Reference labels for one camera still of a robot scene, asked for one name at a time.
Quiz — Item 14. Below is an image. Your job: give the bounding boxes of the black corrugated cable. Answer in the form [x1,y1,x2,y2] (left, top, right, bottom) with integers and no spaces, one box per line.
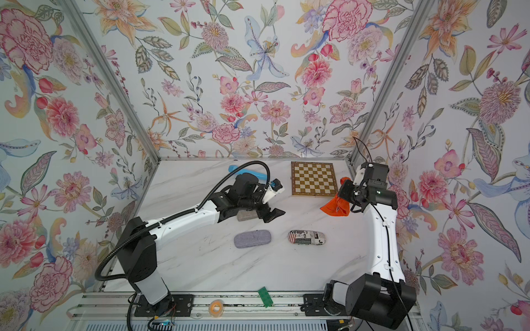
[94,160,271,282]

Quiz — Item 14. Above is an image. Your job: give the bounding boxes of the orange fluffy cloth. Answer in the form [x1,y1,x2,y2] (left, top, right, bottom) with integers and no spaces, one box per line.
[320,194,351,217]

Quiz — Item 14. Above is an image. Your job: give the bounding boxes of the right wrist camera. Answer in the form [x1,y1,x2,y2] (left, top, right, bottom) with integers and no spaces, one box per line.
[353,162,389,188]

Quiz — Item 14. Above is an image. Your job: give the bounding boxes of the orange tape roll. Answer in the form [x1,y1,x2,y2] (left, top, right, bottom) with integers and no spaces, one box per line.
[208,300,224,318]

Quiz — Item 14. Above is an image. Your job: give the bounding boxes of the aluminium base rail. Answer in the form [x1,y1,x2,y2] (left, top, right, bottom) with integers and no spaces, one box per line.
[68,291,419,321]

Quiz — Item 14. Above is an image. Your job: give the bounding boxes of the green plastic block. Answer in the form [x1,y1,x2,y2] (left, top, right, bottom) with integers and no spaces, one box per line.
[258,287,274,308]

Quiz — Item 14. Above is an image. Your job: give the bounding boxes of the blue cylindrical case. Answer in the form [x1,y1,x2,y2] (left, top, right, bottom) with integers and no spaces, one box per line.
[229,165,267,182]

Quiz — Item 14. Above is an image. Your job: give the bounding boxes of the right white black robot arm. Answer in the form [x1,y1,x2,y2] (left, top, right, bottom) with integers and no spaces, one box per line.
[302,179,417,330]

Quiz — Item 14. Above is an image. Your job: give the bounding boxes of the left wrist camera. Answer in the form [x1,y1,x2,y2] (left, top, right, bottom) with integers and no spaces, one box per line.
[262,179,284,204]

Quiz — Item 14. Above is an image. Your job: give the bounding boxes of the purple eyeglass case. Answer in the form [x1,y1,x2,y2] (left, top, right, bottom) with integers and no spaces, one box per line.
[234,230,272,249]

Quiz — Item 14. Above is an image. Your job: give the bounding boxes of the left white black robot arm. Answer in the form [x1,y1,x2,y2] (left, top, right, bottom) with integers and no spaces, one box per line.
[117,173,285,317]

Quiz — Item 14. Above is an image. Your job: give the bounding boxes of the grey beige eyeglass case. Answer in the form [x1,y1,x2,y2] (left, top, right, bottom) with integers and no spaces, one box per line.
[236,210,258,221]

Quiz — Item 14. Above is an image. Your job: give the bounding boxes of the wooden chessboard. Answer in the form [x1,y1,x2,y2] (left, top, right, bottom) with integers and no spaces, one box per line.
[291,161,338,197]

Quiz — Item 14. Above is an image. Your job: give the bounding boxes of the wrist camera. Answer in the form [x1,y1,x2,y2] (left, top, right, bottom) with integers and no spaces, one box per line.
[262,179,284,204]
[353,162,389,188]

